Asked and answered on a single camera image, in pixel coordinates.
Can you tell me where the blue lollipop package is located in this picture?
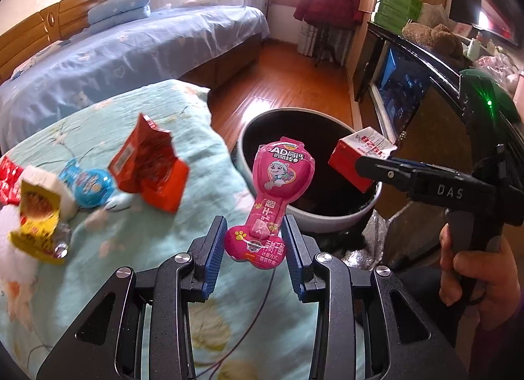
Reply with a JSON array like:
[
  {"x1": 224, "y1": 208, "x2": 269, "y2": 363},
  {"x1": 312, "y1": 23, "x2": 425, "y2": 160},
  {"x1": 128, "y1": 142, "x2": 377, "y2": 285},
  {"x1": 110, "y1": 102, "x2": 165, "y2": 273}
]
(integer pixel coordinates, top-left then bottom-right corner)
[{"x1": 57, "y1": 159, "x2": 113, "y2": 209}]

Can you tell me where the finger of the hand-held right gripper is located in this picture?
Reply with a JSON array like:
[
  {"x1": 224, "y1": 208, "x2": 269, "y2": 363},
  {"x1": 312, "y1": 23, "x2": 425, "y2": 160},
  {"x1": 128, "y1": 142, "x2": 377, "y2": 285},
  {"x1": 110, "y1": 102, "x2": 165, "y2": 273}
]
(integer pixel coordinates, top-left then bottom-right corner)
[
  {"x1": 389, "y1": 156, "x2": 455, "y2": 178},
  {"x1": 355, "y1": 155, "x2": 415, "y2": 200}
]

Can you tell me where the bed with blue sheet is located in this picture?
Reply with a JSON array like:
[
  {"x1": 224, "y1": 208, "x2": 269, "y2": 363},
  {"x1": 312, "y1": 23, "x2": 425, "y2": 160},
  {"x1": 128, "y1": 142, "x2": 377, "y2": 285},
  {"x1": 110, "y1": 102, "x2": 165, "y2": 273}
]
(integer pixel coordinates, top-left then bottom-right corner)
[{"x1": 0, "y1": 5, "x2": 271, "y2": 151}]

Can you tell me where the yellow snack packet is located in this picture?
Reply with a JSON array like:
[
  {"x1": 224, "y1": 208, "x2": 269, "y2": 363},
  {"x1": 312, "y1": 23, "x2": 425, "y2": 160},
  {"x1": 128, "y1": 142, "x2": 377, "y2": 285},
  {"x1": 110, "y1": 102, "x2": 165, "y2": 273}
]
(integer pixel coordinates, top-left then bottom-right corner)
[{"x1": 8, "y1": 177, "x2": 72, "y2": 266}]

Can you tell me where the red and white carton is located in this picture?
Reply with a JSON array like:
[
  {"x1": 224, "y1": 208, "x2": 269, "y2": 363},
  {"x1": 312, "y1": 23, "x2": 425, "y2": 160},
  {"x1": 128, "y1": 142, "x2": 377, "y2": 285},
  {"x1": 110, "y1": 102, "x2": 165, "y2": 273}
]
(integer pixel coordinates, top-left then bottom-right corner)
[{"x1": 327, "y1": 126, "x2": 398, "y2": 193}]

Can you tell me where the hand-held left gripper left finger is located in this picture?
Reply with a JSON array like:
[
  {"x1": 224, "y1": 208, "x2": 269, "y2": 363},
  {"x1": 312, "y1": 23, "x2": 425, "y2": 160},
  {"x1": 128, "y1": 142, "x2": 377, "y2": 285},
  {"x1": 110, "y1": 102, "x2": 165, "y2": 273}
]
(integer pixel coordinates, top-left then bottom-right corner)
[{"x1": 35, "y1": 215, "x2": 229, "y2": 380}]

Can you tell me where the person's right hand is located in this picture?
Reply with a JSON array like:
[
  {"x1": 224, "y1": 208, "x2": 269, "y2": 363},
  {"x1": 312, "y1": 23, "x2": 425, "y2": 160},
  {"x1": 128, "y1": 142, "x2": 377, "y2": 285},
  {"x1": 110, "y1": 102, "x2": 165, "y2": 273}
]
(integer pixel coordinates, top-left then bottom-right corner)
[{"x1": 439, "y1": 224, "x2": 524, "y2": 335}]

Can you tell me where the pink lollipop package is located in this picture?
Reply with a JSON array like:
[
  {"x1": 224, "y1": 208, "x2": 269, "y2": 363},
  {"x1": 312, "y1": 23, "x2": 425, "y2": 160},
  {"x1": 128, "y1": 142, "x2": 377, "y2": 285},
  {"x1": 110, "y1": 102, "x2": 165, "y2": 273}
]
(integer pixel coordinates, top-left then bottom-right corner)
[{"x1": 224, "y1": 137, "x2": 317, "y2": 272}]

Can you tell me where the wooden headboard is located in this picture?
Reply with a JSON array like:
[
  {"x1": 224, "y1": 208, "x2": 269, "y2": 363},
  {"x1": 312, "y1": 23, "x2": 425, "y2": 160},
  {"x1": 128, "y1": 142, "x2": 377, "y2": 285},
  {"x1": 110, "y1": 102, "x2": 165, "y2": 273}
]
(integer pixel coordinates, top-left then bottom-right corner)
[{"x1": 0, "y1": 0, "x2": 111, "y2": 84}]

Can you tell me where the stack of green boxes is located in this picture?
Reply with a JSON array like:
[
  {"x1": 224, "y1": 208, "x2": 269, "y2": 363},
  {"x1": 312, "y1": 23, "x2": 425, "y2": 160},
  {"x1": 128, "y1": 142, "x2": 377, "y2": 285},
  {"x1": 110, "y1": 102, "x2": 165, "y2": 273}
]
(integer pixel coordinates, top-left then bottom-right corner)
[{"x1": 370, "y1": 0, "x2": 426, "y2": 32}]

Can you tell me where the white and black trash bin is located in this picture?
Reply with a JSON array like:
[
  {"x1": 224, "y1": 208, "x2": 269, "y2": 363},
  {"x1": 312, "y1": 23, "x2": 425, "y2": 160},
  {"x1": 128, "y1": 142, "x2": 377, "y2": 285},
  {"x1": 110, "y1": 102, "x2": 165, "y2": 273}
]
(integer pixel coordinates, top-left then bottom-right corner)
[{"x1": 235, "y1": 107, "x2": 383, "y2": 235}]

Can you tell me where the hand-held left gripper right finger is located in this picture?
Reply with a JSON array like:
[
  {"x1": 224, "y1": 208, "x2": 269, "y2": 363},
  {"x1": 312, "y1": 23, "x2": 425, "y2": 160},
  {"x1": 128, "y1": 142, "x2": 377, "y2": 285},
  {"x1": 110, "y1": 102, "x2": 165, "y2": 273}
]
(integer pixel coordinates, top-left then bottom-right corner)
[{"x1": 282, "y1": 214, "x2": 481, "y2": 380}]

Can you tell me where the red shiny packet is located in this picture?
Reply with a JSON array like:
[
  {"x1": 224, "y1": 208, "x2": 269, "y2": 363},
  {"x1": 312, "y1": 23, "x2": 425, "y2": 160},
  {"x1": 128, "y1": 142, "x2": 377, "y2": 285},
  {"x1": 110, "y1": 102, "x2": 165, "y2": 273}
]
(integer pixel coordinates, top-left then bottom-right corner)
[{"x1": 0, "y1": 159, "x2": 25, "y2": 206}]

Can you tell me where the folded blue quilt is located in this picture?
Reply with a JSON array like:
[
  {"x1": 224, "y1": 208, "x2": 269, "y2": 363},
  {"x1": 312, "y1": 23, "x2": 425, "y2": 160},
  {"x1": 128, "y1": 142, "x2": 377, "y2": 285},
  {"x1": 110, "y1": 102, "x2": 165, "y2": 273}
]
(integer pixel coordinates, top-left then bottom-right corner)
[{"x1": 88, "y1": 0, "x2": 151, "y2": 24}]

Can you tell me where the dark coat rack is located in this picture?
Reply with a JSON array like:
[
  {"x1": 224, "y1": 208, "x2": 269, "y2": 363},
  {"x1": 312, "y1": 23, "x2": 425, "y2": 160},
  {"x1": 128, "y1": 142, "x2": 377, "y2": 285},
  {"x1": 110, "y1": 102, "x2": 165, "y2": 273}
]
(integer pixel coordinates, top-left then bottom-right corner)
[{"x1": 313, "y1": 20, "x2": 336, "y2": 67}]

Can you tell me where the black television cabinet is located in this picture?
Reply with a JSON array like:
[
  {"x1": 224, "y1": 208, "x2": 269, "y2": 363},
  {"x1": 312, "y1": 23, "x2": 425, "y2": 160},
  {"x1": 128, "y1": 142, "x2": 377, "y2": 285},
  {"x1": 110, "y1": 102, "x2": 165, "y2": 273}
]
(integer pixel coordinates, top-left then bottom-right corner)
[{"x1": 354, "y1": 22, "x2": 524, "y2": 184}]

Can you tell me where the white radiator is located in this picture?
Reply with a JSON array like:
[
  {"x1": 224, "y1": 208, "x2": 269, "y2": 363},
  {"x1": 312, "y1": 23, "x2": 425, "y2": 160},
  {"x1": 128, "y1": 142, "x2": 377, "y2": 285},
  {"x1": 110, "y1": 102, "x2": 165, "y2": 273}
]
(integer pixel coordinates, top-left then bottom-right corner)
[{"x1": 256, "y1": 0, "x2": 271, "y2": 41}]

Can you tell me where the teal floral blanket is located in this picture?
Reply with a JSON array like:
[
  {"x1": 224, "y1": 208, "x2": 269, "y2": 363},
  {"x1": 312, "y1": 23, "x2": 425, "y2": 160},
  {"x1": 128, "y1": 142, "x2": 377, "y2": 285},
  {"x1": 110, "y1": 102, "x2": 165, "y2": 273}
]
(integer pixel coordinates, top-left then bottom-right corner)
[{"x1": 0, "y1": 79, "x2": 365, "y2": 380}]

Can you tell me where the white plush dog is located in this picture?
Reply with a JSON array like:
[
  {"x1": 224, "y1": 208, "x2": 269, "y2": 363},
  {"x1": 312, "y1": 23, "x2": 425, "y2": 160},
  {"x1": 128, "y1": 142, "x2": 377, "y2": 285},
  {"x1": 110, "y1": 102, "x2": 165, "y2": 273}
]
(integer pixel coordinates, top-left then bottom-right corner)
[{"x1": 0, "y1": 206, "x2": 39, "y2": 286}]

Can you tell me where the brown plush toy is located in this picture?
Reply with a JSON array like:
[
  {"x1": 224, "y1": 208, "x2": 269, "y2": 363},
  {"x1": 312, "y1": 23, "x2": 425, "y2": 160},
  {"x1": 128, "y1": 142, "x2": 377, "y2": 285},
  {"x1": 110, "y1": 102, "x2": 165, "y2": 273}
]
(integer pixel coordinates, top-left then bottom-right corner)
[{"x1": 401, "y1": 22, "x2": 465, "y2": 59}]

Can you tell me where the flat screen television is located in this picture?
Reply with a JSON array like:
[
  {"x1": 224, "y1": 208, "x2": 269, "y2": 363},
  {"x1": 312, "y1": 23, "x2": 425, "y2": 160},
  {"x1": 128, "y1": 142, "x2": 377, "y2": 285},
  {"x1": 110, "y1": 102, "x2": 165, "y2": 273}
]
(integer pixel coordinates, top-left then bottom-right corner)
[{"x1": 448, "y1": 0, "x2": 524, "y2": 49}]

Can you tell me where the orange red snack bag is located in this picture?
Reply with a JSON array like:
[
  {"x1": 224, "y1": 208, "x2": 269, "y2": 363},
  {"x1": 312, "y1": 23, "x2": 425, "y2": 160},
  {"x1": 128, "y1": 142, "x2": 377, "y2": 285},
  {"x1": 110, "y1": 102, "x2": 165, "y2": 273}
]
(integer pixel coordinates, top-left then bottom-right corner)
[{"x1": 107, "y1": 113, "x2": 190, "y2": 213}]

